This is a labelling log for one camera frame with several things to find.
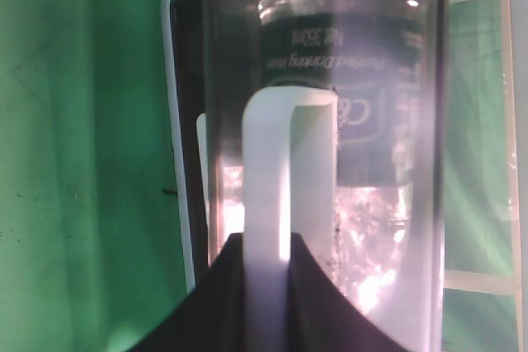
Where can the white plastic drawer cabinet frame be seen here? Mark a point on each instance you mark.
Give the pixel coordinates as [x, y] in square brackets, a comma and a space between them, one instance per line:
[184, 50]

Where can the clear plastic water bottle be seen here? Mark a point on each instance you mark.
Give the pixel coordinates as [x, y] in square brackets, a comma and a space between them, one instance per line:
[372, 54]

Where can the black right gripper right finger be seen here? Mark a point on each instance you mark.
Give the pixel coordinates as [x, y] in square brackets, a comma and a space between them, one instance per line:
[319, 317]

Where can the dark translucent drawer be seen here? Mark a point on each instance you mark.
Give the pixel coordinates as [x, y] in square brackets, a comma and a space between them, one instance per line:
[286, 182]

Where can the green cloth backdrop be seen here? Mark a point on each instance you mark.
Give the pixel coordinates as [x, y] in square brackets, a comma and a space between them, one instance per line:
[91, 256]

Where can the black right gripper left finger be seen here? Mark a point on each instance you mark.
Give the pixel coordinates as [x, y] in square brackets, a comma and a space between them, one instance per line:
[212, 316]

